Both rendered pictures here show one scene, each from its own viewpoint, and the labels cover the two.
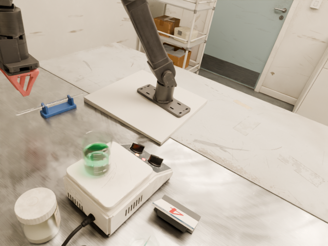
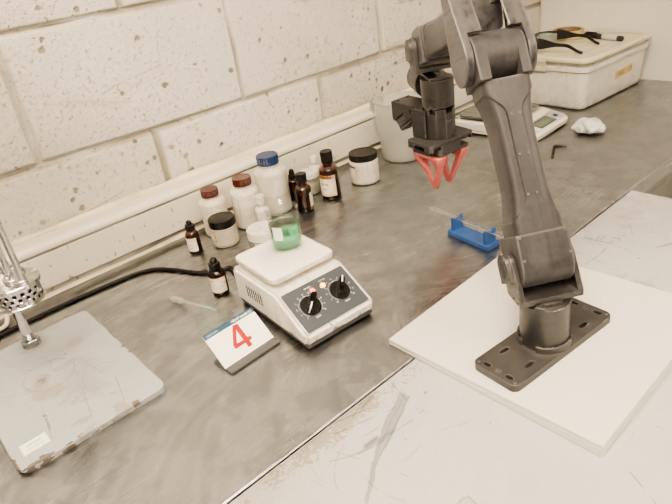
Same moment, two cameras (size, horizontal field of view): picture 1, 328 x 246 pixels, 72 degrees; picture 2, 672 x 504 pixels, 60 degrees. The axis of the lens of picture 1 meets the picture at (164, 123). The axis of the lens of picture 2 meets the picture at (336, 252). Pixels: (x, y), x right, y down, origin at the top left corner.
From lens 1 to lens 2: 95 cm
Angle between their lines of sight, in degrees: 90
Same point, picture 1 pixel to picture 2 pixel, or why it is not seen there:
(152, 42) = (501, 178)
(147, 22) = (494, 134)
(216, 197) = (256, 400)
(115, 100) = not seen: hidden behind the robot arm
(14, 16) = (426, 87)
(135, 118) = (458, 306)
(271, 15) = not seen: outside the picture
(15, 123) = (432, 219)
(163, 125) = (442, 343)
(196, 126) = (460, 408)
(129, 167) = (281, 264)
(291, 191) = not seen: outside the picture
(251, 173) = (291, 475)
